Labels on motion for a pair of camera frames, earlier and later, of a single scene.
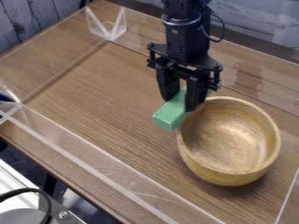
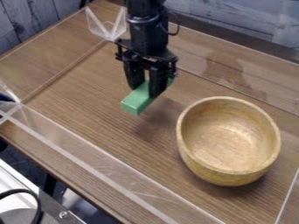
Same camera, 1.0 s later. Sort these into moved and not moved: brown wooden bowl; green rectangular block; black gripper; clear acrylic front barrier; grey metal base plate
Moved: black gripper; green rectangular block
Not moved: brown wooden bowl; grey metal base plate; clear acrylic front barrier
